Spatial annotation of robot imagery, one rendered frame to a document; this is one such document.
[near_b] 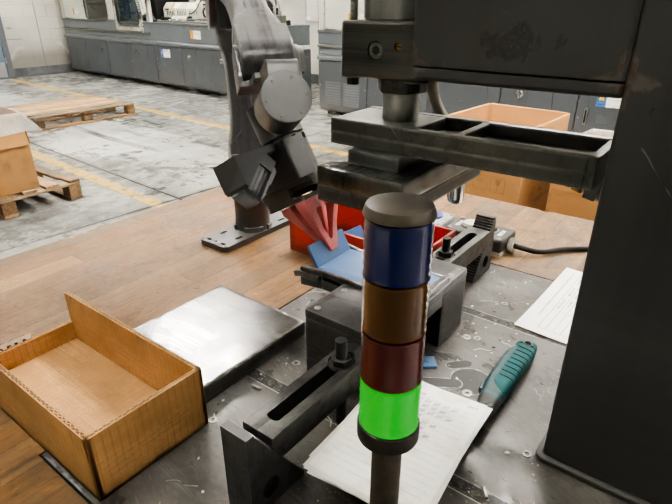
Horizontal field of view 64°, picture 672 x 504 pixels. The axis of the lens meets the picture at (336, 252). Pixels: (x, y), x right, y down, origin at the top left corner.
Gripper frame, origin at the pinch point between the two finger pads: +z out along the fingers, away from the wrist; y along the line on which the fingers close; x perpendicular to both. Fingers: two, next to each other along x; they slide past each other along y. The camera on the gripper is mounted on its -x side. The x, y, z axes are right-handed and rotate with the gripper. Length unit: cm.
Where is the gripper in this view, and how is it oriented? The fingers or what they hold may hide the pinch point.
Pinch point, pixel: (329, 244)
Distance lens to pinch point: 69.4
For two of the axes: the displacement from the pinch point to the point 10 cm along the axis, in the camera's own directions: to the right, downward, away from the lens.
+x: 6.0, -3.5, 7.2
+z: 4.0, 9.1, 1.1
